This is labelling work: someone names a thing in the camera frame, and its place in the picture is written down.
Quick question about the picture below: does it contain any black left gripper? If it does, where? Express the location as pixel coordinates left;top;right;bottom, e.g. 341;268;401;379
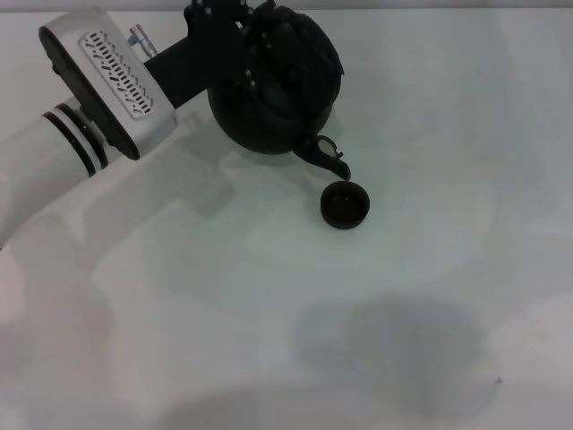
142;0;288;109

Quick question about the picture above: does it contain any black round teapot with handle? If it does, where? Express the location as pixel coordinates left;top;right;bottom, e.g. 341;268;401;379
207;1;353;181

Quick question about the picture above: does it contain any small dark round teacup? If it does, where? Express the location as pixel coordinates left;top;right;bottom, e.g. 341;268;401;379
320;180;372;231

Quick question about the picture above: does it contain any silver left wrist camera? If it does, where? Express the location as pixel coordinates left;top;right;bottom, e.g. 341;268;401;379
38;5;179;161

